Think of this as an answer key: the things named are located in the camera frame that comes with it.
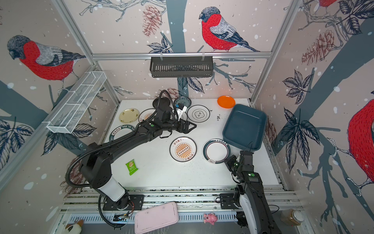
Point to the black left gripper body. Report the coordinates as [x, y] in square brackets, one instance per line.
[179, 126]

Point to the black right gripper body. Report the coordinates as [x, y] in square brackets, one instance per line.
[233, 163]

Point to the white plate cloud emblem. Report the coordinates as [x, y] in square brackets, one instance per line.
[183, 116]
[198, 113]

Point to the white plate orange sunburst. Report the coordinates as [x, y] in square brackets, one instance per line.
[183, 149]

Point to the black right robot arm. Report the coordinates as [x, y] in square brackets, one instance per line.
[249, 195]

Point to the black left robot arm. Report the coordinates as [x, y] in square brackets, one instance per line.
[95, 165]

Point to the teal plastic bin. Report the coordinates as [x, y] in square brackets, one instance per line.
[245, 128]

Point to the small green patterned plate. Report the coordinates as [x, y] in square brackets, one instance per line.
[182, 102]

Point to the black round plate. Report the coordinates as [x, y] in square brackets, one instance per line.
[161, 103]

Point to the orange plastic plate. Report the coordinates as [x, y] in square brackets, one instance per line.
[226, 102]

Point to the cream yellow plate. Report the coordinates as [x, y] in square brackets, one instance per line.
[129, 115]

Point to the pink pig toy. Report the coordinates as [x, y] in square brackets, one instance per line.
[210, 218]

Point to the teal rim plate left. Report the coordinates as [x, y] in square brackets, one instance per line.
[121, 131]

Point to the green snack packet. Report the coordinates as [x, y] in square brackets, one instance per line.
[131, 166]

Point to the amber jar with lid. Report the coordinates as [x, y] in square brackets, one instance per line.
[292, 217]

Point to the pink rectangular tray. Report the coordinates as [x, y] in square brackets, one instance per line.
[156, 217]

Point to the white orange plush toy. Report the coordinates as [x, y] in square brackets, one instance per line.
[74, 228]

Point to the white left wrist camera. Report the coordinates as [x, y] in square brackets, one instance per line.
[181, 111]

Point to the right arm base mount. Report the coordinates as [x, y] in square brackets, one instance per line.
[229, 201]

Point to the black hanging wire basket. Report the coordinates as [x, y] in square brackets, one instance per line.
[181, 67]

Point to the aluminium frame crossbar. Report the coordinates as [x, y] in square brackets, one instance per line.
[215, 55]

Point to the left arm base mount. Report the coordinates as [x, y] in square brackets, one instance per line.
[128, 203]

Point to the white wire mesh shelf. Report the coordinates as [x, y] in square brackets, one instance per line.
[79, 99]

